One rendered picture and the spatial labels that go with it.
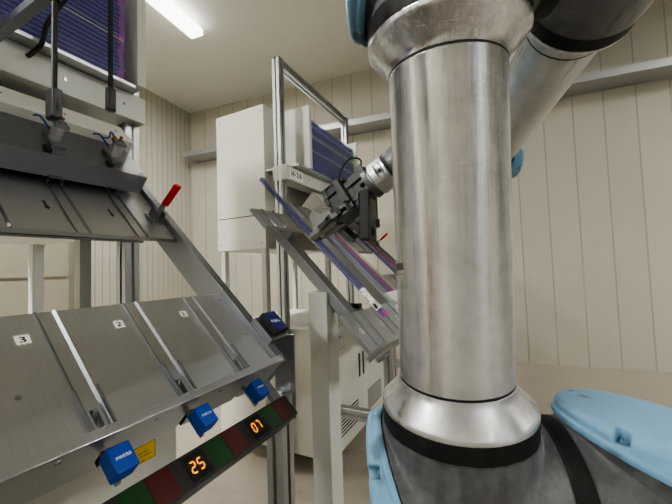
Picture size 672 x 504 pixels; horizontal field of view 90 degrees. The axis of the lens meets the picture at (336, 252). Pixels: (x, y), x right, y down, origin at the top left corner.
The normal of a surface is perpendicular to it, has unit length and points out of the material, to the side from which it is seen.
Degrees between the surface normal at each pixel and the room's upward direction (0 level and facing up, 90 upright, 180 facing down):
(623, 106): 90
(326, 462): 90
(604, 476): 46
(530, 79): 142
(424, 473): 95
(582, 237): 90
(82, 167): 133
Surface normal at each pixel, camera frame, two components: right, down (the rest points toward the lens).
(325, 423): -0.51, -0.03
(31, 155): 0.67, 0.65
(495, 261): 0.32, 0.04
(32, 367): 0.58, -0.76
